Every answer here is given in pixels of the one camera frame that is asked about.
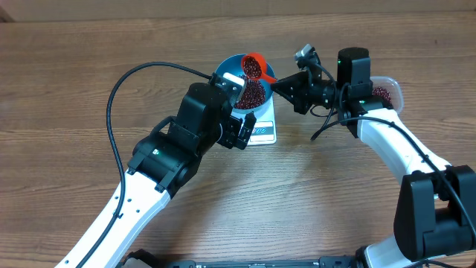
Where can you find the red scoop blue handle tip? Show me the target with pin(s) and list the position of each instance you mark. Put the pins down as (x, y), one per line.
(263, 64)

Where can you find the red beans in scoop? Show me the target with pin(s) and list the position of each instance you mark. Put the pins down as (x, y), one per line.
(252, 68)

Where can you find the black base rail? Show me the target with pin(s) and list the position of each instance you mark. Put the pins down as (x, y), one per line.
(323, 262)

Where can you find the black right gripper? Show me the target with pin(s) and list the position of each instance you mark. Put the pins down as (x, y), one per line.
(303, 95)

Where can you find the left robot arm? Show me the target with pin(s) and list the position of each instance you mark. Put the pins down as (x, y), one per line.
(161, 164)

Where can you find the clear plastic container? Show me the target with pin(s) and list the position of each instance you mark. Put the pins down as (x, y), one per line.
(397, 100)

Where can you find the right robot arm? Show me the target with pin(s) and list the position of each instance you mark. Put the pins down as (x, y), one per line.
(435, 213)

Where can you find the white digital kitchen scale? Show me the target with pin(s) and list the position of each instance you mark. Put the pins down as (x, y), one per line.
(265, 131)

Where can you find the blue bowl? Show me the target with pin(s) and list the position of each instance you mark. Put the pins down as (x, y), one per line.
(233, 66)

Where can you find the red beans in bowl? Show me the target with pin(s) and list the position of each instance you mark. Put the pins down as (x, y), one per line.
(253, 96)

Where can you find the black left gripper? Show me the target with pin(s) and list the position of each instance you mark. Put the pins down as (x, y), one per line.
(233, 126)

